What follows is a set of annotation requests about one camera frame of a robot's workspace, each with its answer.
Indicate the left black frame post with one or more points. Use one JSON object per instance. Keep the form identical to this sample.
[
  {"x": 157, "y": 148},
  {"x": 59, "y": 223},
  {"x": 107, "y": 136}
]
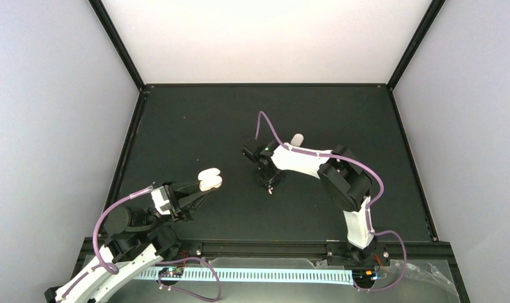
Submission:
[{"x": 116, "y": 40}]

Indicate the black frame post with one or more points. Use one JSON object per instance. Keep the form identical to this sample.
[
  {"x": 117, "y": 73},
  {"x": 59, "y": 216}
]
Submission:
[
  {"x": 420, "y": 33},
  {"x": 116, "y": 40}
]

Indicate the right black frame post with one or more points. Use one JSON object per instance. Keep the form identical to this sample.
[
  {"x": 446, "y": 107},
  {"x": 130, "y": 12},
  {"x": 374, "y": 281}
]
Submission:
[{"x": 420, "y": 33}]

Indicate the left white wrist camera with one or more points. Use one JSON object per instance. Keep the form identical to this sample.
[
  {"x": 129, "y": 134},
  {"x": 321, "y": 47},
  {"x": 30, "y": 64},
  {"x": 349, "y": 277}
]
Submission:
[{"x": 161, "y": 200}]

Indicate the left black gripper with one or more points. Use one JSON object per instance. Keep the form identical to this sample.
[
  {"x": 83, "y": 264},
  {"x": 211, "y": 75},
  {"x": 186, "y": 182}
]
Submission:
[{"x": 180, "y": 207}]

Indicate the small circuit board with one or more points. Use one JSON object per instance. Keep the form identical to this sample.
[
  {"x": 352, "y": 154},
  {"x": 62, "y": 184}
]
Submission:
[
  {"x": 365, "y": 275},
  {"x": 170, "y": 273}
]

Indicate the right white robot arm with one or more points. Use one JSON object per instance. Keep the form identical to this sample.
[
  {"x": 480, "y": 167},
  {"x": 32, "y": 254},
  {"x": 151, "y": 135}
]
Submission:
[{"x": 346, "y": 184}]

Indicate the black front rail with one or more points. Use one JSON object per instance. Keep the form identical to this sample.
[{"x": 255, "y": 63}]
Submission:
[{"x": 264, "y": 249}]

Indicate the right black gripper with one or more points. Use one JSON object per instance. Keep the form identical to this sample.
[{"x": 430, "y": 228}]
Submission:
[{"x": 279, "y": 174}]

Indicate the small circuit board right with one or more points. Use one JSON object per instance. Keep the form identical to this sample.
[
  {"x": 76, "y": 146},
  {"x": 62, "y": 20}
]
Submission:
[{"x": 365, "y": 275}]

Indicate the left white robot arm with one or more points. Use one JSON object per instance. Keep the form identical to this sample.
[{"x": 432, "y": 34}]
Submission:
[{"x": 132, "y": 235}]

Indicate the beige square charging case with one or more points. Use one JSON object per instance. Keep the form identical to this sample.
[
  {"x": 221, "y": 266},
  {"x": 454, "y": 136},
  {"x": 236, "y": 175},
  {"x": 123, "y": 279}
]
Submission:
[{"x": 209, "y": 179}]

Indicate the white perforated cable tray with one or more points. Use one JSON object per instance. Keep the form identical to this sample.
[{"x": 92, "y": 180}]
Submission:
[{"x": 262, "y": 275}]

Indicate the small circuit board left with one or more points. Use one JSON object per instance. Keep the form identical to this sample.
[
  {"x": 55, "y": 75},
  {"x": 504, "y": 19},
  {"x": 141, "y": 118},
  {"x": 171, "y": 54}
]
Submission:
[{"x": 170, "y": 273}]

